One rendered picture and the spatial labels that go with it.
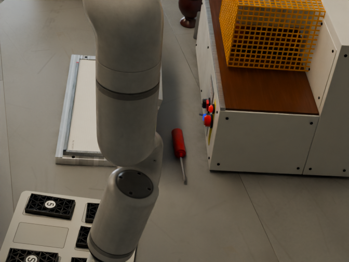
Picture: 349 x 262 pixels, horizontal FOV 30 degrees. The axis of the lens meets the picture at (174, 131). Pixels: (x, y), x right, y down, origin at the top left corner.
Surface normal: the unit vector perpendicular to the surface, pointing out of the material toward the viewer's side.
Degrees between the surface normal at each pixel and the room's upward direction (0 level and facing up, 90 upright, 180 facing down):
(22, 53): 0
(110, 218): 85
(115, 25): 81
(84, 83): 0
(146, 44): 87
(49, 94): 0
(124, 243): 95
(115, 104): 90
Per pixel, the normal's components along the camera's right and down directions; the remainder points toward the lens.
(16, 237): 0.10, -0.77
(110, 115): -0.45, 0.53
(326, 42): -0.99, -0.05
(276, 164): 0.04, 0.64
